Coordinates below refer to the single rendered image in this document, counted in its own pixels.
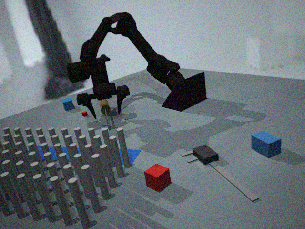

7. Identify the blue rectangular block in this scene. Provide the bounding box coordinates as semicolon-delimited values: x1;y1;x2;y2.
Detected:
251;131;281;159
62;97;74;111

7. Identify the red cube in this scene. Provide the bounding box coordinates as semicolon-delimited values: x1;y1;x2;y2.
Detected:
144;164;171;193
81;111;88;117

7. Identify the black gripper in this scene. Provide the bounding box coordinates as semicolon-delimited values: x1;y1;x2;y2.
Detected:
76;75;130;119

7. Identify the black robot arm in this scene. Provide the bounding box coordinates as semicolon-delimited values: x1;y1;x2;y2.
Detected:
66;12;185;100

